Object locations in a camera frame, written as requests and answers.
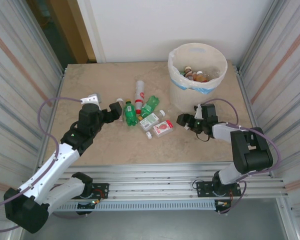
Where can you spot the small clear bottle white cap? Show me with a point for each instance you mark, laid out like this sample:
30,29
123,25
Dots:
119,100

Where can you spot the crushed green bottle yellow cap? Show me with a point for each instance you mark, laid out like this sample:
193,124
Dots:
150,106

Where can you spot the red gold label bottle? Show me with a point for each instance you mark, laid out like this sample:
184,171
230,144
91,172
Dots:
201,78

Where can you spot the brown label drink bottle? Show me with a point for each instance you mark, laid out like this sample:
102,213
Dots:
189,74

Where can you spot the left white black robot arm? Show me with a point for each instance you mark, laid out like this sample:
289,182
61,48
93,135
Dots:
52,170

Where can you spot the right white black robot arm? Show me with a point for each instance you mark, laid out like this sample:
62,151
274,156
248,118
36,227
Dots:
250,150

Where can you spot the round white waste bin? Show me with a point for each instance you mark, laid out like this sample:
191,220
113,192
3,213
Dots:
187,100

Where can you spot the clear bottle red white label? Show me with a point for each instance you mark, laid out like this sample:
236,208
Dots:
162,128

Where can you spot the wooden door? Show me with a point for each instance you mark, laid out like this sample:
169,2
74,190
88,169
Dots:
70,25

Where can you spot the aluminium rail base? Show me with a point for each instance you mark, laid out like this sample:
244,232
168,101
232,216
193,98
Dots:
152,175

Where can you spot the white door frame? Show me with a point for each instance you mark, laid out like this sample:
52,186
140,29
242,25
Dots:
90,25

